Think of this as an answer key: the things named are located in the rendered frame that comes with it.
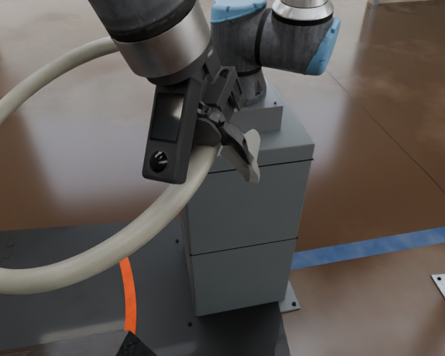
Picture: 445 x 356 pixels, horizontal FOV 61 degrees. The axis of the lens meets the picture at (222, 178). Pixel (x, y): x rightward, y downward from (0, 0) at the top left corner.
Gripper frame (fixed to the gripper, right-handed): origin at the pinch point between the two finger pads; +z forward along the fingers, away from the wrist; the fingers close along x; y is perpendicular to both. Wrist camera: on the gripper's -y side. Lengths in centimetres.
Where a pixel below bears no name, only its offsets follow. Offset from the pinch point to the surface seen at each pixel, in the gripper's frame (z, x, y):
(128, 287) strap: 104, 83, -1
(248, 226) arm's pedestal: 70, 23, 24
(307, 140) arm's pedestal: 47, 5, 45
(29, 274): -7.8, 14.4, -21.3
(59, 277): -7.4, 10.3, -20.5
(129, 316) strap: 102, 74, -13
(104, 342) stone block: 41, 35, -25
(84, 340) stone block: 41, 41, -26
